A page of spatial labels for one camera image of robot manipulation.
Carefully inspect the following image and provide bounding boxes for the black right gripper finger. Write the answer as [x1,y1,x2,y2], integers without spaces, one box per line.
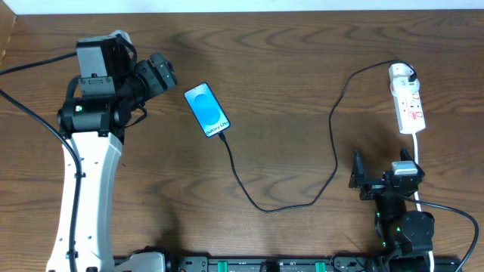
[399,147,419,168]
[349,150,365,188]

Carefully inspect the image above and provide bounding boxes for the blue Galaxy smartphone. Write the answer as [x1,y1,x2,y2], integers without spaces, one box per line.
[184,82,231,138]

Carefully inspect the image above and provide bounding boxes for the black USB charging cable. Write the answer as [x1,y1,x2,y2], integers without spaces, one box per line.
[218,59,418,214]

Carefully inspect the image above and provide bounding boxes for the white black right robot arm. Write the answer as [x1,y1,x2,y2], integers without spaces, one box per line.
[349,148,435,271]

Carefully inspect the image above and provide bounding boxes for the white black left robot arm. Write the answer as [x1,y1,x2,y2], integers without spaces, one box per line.
[46,30,177,271]

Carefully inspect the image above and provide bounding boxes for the white USB charger adapter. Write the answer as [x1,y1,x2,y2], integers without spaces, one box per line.
[389,63,420,97]

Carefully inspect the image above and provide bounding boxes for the white power strip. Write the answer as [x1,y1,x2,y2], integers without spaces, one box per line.
[392,92,426,134]

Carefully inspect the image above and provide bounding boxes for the white power strip cord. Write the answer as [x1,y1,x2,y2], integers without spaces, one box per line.
[411,131,436,272]

